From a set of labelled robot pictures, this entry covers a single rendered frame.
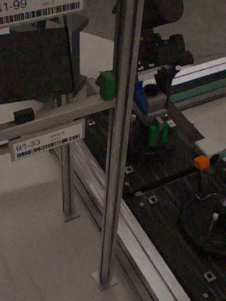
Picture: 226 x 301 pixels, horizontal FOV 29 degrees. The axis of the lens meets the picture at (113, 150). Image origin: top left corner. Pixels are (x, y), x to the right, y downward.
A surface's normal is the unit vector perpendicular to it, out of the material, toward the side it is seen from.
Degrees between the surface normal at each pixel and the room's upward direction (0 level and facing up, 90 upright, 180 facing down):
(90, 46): 0
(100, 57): 0
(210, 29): 0
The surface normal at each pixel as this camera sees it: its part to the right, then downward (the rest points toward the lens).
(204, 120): 0.06, -0.69
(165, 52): 0.50, 0.37
